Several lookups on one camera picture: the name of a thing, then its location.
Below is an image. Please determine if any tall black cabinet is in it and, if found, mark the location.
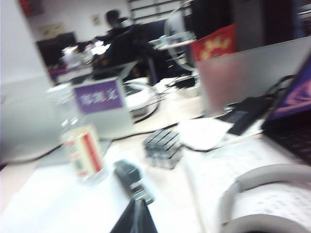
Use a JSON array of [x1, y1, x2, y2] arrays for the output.
[[190, 0, 302, 47]]

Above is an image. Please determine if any purple white name plate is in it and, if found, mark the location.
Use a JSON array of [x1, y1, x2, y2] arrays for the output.
[[72, 77, 125, 115]]

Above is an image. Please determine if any person in dark clothes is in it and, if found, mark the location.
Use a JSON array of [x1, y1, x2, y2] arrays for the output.
[[93, 9, 171, 86]]

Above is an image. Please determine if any grey stapler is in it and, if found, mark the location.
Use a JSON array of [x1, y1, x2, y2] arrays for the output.
[[113, 160, 155, 203]]

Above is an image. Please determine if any silver laptop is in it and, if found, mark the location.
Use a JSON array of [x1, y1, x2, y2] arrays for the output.
[[260, 51, 311, 166]]

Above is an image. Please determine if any black adapter cable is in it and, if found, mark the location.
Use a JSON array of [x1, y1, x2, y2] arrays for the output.
[[264, 74, 302, 103]]

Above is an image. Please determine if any crumpled white tissue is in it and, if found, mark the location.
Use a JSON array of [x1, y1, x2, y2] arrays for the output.
[[178, 118, 235, 151]]

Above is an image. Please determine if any silver mirror cube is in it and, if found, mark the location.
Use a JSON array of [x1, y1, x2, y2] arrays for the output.
[[143, 129, 183, 170]]

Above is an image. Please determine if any white paper sheet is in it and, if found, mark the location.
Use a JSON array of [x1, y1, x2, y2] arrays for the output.
[[0, 143, 203, 233]]

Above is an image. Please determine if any black shelf rack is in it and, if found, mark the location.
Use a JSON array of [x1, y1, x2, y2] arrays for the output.
[[127, 0, 193, 18]]

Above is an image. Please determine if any clear plastic labelled bottle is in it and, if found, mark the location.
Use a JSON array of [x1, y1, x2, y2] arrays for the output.
[[47, 83, 110, 184]]

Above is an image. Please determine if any beige over-ear headphones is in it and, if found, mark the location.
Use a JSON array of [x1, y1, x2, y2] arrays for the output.
[[217, 163, 311, 233]]

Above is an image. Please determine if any black power adapter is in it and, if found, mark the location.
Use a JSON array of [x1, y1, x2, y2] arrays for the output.
[[226, 95, 276, 135]]

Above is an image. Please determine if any handwritten open notebook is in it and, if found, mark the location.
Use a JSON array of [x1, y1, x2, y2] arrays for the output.
[[183, 138, 311, 233]]

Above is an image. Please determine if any thin black desk cable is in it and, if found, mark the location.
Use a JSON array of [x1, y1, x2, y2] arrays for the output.
[[0, 122, 181, 164]]

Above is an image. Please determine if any white upright board panel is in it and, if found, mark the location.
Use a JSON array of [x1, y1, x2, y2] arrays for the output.
[[0, 0, 53, 83]]

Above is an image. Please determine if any short frosted glass partition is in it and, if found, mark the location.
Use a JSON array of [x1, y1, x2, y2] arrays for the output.
[[195, 36, 311, 117]]

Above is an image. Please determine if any long frosted glass partition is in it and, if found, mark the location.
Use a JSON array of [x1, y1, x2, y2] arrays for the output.
[[0, 75, 135, 161]]

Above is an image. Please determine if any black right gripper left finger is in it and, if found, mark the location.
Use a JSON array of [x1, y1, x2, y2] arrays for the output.
[[110, 199, 139, 233]]

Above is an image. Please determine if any red gold gift bag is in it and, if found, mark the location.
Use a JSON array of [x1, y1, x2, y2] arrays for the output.
[[190, 23, 238, 62]]

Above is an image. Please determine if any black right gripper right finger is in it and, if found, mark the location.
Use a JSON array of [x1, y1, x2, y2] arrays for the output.
[[138, 199, 159, 233]]

